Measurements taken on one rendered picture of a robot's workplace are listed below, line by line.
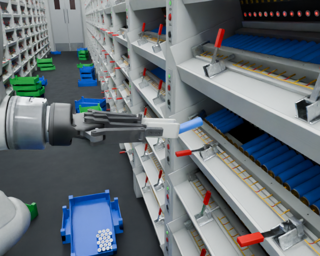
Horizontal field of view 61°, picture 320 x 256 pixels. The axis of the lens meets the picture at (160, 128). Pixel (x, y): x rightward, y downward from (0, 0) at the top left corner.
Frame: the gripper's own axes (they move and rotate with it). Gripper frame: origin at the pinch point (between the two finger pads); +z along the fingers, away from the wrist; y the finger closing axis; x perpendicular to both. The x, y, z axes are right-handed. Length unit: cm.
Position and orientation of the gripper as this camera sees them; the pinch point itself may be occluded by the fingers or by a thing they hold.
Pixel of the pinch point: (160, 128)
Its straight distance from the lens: 53.7
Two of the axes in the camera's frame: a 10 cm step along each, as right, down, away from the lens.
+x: -1.4, 9.3, 3.3
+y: -2.8, -3.6, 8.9
